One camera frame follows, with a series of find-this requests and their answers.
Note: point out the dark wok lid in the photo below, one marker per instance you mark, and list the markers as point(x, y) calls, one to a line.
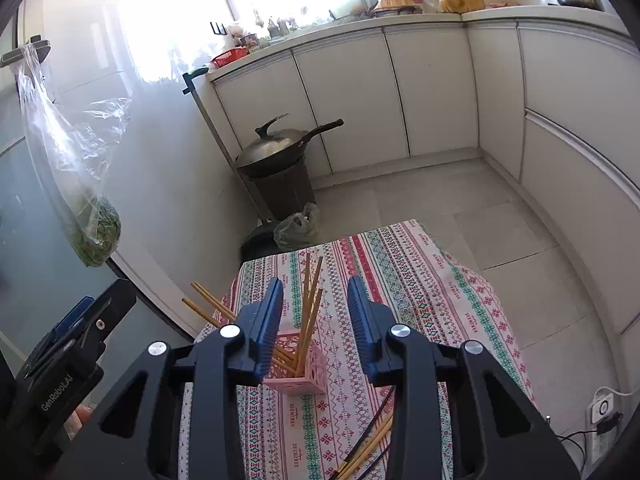
point(272, 142)

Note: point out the metal pole with black clamp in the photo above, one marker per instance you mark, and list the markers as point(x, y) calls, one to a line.
point(215, 130)

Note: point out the plastic bag of green vegetables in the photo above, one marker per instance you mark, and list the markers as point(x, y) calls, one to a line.
point(97, 230)

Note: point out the white power strip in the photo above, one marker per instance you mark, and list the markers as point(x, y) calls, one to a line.
point(600, 440)

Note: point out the white kitchen cabinets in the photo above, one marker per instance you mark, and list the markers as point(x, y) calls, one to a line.
point(435, 90)

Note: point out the dark round basin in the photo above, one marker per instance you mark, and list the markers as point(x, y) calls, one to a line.
point(257, 242)

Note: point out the red plastic basket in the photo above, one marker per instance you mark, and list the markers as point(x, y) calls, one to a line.
point(229, 59)

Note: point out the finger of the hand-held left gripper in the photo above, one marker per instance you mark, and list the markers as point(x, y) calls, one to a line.
point(75, 316)
point(115, 305)

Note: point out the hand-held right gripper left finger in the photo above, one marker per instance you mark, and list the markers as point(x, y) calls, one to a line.
point(265, 330)

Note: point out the light bamboo chopstick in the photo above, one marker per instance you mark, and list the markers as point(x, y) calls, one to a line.
point(375, 444)
point(365, 447)

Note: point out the frosted glass door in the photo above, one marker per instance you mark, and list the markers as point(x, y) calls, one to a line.
point(30, 210)

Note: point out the crumpled clear plastic bag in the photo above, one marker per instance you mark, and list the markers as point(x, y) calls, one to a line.
point(295, 227)

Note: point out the pink perforated chopstick holder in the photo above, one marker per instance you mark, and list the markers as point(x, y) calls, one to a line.
point(305, 382)

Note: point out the person's left hand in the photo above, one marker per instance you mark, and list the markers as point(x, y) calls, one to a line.
point(79, 417)

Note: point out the brown trash bin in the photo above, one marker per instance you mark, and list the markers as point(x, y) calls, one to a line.
point(285, 190)

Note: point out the black wok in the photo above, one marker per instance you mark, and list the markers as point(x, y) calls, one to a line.
point(320, 130)

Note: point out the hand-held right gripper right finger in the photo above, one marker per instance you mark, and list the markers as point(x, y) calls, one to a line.
point(365, 330)

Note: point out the striped patterned tablecloth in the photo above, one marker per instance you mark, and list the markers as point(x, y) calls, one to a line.
point(425, 300)

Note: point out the brown woven basket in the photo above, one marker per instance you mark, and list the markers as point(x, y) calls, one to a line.
point(397, 5)

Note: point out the row of small bottles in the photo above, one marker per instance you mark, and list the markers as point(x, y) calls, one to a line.
point(265, 30)

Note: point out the black chopstick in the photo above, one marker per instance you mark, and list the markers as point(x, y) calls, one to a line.
point(375, 462)
point(375, 422)

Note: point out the black wall hooks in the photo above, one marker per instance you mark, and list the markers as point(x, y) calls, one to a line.
point(217, 28)

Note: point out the bundle of wooden chopsticks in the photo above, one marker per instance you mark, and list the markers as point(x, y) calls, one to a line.
point(314, 310)

